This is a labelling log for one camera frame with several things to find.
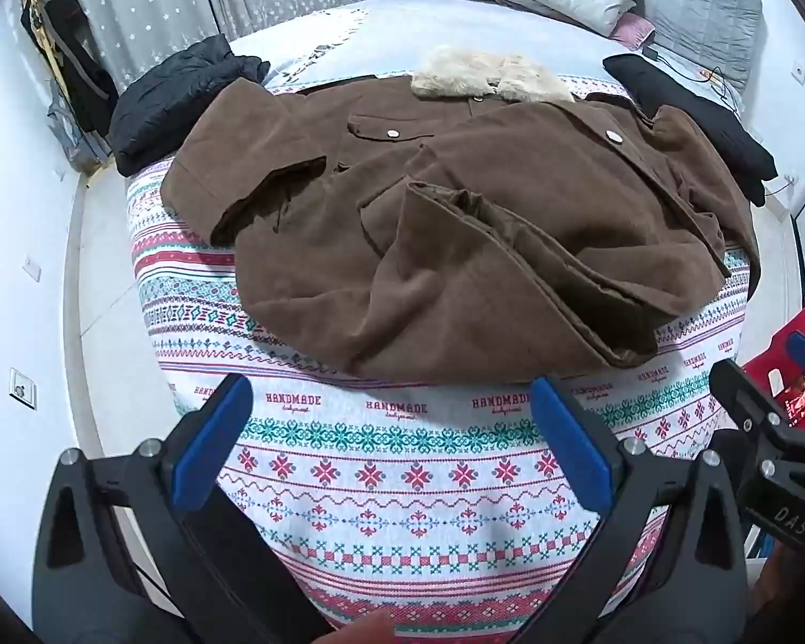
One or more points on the pale fringed throw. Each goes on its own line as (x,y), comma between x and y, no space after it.
(315,47)

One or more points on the black garment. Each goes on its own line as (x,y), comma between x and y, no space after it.
(704,117)

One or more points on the pink cloth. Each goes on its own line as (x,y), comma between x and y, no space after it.
(632,28)

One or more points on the bed with pale sheet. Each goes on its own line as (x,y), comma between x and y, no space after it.
(402,27)

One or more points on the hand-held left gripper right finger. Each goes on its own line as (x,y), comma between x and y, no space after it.
(570,436)

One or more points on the black puffer jacket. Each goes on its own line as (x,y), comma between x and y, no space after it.
(168,104)

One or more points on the person's left hand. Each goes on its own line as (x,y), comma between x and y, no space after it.
(365,627)

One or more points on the white wall socket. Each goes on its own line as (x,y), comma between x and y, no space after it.
(31,268)
(797,72)

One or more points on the white wall switch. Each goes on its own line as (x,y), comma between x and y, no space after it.
(23,389)

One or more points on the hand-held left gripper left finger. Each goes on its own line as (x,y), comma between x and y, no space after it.
(218,429)

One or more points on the wooden coat rack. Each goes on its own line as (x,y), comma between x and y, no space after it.
(53,60)

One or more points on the red plastic stool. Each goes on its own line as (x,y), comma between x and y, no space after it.
(788,342)

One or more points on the dark hanging bag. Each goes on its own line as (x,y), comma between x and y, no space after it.
(74,60)

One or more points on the patterned knit-print blanket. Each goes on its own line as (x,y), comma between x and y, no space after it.
(389,469)

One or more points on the grey quilted headboard pad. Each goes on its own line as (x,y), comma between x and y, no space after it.
(708,10)

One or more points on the brown jacket with fur collar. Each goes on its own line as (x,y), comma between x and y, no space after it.
(456,228)

